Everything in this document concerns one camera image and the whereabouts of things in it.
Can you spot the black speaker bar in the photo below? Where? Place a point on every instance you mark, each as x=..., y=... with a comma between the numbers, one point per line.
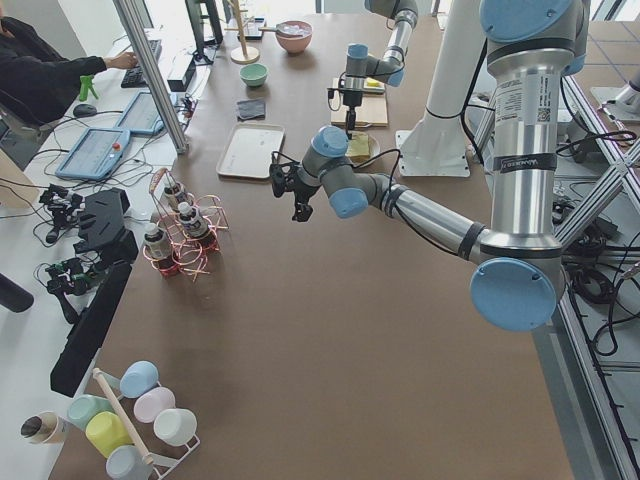
x=87, y=336

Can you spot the near blue teach pendant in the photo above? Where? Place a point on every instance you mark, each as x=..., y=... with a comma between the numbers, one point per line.
x=95, y=154

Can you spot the mint cup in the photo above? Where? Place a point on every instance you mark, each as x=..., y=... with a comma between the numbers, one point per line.
x=83, y=408

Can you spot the front tea bottle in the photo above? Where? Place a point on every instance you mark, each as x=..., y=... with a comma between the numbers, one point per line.
x=159, y=249

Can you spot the black keyboard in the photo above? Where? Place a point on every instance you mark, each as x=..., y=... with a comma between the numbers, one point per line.
x=134, y=77

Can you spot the paper cup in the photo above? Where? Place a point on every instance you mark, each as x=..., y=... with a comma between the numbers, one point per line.
x=45, y=428

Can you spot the copper wire bottle rack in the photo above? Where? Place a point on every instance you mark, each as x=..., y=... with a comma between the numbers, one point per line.
x=191, y=255

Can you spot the pink cup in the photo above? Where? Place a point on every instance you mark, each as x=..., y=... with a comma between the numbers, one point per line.
x=149, y=405

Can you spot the cream rabbit tray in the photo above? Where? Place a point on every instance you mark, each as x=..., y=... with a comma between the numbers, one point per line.
x=247, y=154

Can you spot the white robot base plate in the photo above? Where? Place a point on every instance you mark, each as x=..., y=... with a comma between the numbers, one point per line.
x=432, y=153

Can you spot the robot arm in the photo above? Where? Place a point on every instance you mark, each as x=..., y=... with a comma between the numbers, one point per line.
x=389, y=69
x=528, y=47

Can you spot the grey-blue cup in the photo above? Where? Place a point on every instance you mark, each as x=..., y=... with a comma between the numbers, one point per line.
x=125, y=463

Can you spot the yellow cup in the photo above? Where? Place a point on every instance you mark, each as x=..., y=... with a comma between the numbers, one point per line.
x=106, y=432

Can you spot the green bowl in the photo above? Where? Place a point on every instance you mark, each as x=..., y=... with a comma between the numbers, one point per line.
x=254, y=75

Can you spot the bread slice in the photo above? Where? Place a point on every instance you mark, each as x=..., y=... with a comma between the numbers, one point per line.
x=359, y=148

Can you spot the white cup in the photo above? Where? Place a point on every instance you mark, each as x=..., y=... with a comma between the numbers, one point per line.
x=175, y=426

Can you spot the blue teach pendant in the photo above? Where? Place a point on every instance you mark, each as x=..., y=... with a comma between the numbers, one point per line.
x=95, y=154
x=141, y=116

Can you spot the wooden stand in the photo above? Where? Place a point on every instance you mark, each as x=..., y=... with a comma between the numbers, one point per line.
x=244, y=54

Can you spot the blue cup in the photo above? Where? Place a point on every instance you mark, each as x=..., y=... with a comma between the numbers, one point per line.
x=140, y=377

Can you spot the black monitor stand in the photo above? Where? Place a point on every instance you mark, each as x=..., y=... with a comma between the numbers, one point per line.
x=206, y=29

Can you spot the far blue teach pendant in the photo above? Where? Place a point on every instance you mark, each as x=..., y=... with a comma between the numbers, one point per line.
x=141, y=116

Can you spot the tea bottle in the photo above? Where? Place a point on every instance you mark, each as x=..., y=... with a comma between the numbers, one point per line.
x=159, y=249
x=193, y=223
x=175, y=194

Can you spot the aluminium frame post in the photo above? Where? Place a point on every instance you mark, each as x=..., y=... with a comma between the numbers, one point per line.
x=131, y=21

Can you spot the back tea bottle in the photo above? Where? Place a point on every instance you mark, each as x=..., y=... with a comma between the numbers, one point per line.
x=175, y=194

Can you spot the right tea bottle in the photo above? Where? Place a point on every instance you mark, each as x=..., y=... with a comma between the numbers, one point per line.
x=193, y=223

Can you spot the grey folded cloth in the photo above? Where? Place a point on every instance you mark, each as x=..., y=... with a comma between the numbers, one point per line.
x=251, y=109

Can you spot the pink bowl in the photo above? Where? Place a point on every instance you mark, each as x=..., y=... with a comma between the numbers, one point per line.
x=294, y=35

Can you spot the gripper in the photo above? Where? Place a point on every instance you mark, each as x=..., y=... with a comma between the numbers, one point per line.
x=303, y=188
x=352, y=100

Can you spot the white cup rack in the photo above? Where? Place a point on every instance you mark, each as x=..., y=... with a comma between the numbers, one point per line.
x=163, y=461

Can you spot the wooden cutting board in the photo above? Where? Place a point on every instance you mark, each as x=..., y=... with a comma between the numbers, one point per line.
x=372, y=112

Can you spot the person at desk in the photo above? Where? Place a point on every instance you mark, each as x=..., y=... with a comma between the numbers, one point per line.
x=38, y=84

